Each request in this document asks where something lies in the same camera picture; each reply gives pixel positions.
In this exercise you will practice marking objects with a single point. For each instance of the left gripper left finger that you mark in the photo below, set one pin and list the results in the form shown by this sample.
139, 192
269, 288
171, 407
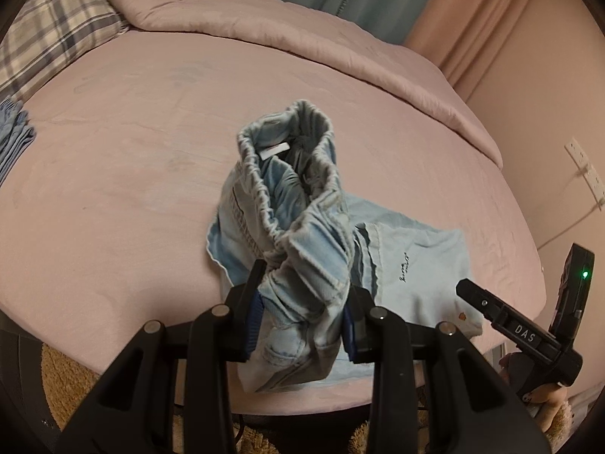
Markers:
228, 332

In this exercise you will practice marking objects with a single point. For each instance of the visible finger of the right gripper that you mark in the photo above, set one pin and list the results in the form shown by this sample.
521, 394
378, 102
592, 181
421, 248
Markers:
505, 319

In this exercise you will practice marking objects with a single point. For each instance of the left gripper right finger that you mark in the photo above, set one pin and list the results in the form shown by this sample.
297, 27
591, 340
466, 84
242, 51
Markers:
470, 408

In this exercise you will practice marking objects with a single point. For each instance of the light blue strawberry pants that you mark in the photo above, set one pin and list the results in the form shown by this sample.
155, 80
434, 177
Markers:
283, 203

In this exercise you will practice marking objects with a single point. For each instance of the person right hand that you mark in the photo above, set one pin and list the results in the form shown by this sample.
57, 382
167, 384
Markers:
553, 408

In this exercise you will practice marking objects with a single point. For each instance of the pink bed sheet mattress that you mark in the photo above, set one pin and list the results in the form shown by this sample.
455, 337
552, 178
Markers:
104, 217

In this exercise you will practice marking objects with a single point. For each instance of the pink folded quilt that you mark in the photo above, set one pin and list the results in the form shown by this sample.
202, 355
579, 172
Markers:
326, 40

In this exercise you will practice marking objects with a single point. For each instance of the small folded blue cloth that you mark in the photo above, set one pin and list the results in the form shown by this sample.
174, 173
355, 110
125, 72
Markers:
17, 133

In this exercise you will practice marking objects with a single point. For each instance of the pink curtain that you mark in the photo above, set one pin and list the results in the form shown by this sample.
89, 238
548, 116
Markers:
462, 37

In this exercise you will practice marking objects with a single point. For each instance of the plaid pillow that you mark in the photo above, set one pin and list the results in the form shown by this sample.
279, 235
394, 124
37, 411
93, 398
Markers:
49, 35

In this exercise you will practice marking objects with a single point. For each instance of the white wall power strip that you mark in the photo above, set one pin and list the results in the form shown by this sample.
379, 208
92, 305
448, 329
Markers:
587, 171

